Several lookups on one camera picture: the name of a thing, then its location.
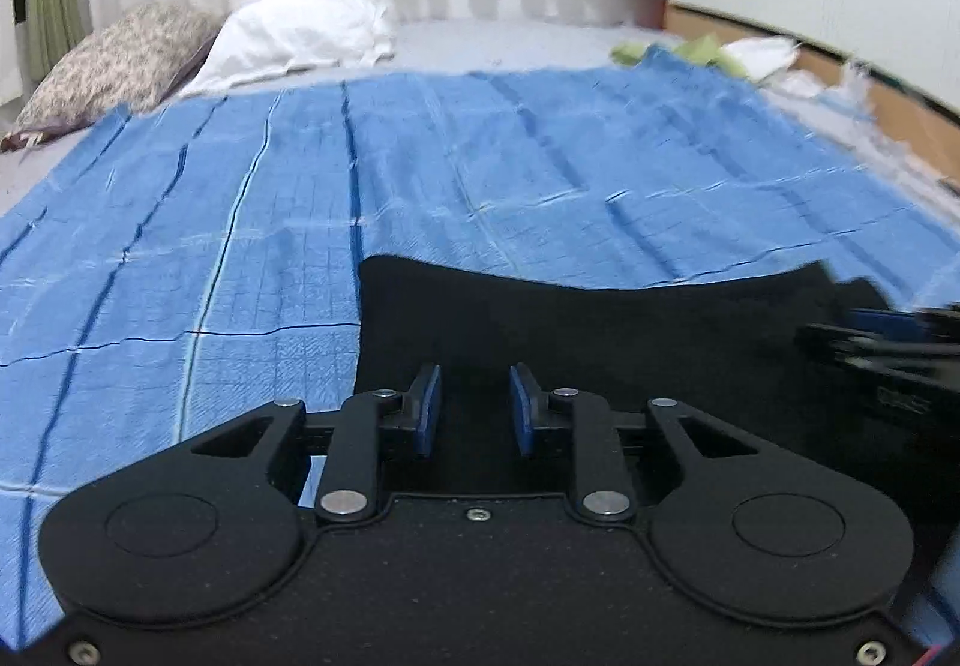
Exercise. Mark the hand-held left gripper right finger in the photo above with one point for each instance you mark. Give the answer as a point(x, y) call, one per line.
point(523, 411)

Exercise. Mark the blue checked blanket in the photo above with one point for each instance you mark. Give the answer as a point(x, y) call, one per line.
point(225, 223)

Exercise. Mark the green cloth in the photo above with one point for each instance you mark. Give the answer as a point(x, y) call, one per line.
point(705, 51)

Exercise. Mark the white cloth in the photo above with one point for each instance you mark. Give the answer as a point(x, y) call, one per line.
point(761, 55)

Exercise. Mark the white pillow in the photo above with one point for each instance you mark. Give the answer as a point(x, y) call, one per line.
point(292, 32)

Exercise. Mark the floral pillow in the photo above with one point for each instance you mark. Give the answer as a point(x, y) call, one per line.
point(112, 66)

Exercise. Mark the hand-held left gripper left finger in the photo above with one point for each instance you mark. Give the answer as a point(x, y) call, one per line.
point(426, 411)

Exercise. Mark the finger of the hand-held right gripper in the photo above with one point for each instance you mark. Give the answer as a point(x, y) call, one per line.
point(832, 340)
point(885, 321)

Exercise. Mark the wooden bed board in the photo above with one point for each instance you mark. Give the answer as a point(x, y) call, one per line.
point(900, 111)

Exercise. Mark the black pants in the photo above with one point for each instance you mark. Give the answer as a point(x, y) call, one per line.
point(637, 336)

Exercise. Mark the crumpled white sheet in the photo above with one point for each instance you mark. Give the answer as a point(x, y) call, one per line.
point(862, 111)

